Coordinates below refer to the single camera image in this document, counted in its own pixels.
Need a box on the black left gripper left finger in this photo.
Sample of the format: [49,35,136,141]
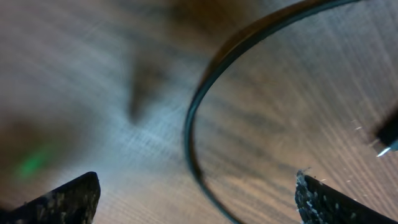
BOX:
[1,172,101,224]

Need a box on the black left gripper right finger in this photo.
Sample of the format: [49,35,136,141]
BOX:
[294,170,397,224]

